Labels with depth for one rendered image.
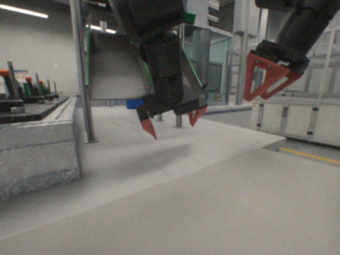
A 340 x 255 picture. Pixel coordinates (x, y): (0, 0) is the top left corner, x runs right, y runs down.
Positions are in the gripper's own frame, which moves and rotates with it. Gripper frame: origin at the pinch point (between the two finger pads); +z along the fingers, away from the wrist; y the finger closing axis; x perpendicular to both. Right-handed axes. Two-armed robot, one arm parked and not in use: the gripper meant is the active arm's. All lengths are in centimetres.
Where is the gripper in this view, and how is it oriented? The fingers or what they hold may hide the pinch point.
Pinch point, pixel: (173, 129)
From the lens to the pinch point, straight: 35.8
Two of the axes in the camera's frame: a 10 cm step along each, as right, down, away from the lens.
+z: 1.1, 7.1, 6.9
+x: 3.5, 6.2, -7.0
